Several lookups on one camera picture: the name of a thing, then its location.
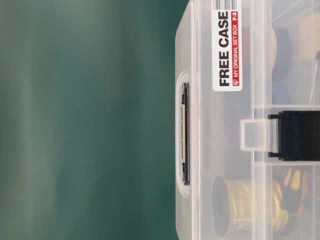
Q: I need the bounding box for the translucent plastic tool box base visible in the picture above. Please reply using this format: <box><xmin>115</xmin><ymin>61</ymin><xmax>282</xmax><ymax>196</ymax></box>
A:
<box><xmin>250</xmin><ymin>0</ymin><xmax>320</xmax><ymax>240</ymax></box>

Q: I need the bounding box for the translucent plastic tool box lid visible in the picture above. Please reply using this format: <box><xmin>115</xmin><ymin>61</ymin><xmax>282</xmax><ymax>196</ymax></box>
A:
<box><xmin>174</xmin><ymin>0</ymin><xmax>260</xmax><ymax>240</ymax></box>

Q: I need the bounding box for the yellow wire spool black flange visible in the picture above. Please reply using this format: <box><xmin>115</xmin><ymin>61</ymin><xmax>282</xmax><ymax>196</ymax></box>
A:
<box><xmin>212</xmin><ymin>175</ymin><xmax>290</xmax><ymax>237</ymax></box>

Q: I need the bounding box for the white free case label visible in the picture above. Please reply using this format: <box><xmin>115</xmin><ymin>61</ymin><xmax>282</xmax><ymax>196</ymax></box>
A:
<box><xmin>211</xmin><ymin>0</ymin><xmax>243</xmax><ymax>92</ymax></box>

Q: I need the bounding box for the black plastic box latch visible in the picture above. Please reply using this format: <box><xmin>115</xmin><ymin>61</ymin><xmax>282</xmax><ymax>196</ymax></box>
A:
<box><xmin>268</xmin><ymin>110</ymin><xmax>320</xmax><ymax>162</ymax></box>

